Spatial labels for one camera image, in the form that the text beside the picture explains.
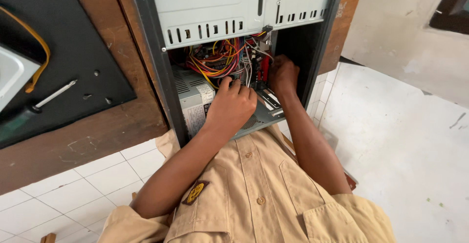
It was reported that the person's right hand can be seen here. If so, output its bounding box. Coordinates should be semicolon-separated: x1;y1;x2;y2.
268;54;300;98

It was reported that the person's left hand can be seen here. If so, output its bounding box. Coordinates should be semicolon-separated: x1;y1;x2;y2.
203;76;258;127

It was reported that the motherboard with red slots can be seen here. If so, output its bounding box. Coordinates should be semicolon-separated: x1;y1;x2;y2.
251;51;272;91

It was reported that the grey power supply unit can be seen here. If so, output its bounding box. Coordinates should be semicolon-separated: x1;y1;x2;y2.
171;65;217;139

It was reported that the grey metal drive cage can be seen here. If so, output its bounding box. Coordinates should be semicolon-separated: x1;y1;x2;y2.
149;0;336;50

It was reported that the open grey computer case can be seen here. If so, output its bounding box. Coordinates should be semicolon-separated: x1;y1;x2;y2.
128;0;346;149

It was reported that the khaki uniform shirt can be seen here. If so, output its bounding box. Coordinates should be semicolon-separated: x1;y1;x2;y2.
98;124;397;243

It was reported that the black case side panel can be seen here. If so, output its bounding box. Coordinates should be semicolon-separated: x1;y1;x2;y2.
0;0;138;150

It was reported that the white plastic device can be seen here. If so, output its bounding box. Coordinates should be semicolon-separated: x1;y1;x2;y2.
0;44;42;113

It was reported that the bundle of coloured wires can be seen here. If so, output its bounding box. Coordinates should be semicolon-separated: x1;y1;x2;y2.
182;31;275;90

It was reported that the green handled screwdriver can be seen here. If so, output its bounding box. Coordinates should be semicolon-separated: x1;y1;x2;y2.
0;79;78;143

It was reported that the yellow flat cable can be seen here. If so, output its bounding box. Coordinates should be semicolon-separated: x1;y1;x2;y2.
0;6;51;94

